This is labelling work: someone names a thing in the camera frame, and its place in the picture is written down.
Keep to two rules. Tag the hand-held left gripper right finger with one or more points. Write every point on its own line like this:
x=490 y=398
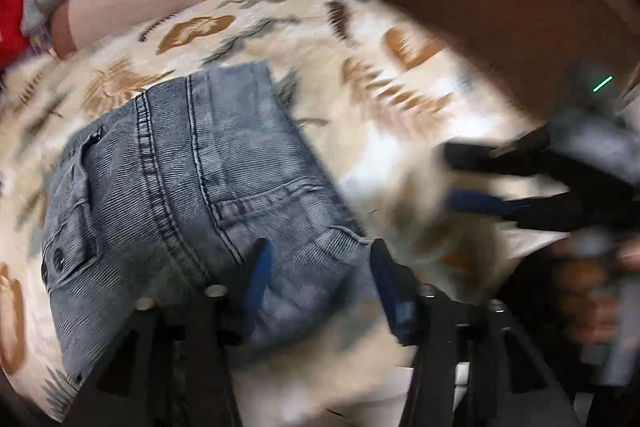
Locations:
x=395 y=297

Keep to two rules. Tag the brown cardboard box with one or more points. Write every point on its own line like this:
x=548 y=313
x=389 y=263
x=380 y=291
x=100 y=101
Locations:
x=500 y=7

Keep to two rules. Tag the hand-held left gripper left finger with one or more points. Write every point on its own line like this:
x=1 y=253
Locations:
x=257 y=279

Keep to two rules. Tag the blue denim pants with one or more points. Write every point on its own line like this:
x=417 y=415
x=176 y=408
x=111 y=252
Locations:
x=200 y=167

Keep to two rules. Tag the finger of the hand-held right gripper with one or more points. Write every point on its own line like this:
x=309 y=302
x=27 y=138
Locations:
x=485 y=157
x=500 y=207

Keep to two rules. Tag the leaf print blanket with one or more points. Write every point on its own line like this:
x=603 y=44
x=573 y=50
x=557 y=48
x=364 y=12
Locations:
x=375 y=117

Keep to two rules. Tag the colourful plastic packet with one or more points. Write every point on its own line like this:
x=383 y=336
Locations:
x=42 y=44

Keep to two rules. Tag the red paper bag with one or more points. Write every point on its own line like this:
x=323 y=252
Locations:
x=15 y=17

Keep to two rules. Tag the person's right hand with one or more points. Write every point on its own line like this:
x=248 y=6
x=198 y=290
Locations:
x=585 y=302

